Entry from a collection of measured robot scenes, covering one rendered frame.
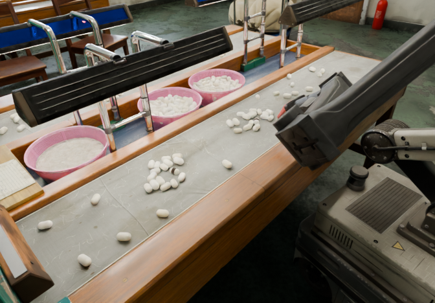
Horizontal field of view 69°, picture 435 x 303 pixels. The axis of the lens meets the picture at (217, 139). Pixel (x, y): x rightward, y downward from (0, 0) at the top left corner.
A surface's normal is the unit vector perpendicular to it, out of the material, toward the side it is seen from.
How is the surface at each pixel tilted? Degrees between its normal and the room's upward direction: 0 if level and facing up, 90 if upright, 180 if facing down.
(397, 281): 88
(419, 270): 0
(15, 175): 0
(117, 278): 0
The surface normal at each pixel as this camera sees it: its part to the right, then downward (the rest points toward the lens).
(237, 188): -0.03, -0.83
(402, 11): -0.68, 0.41
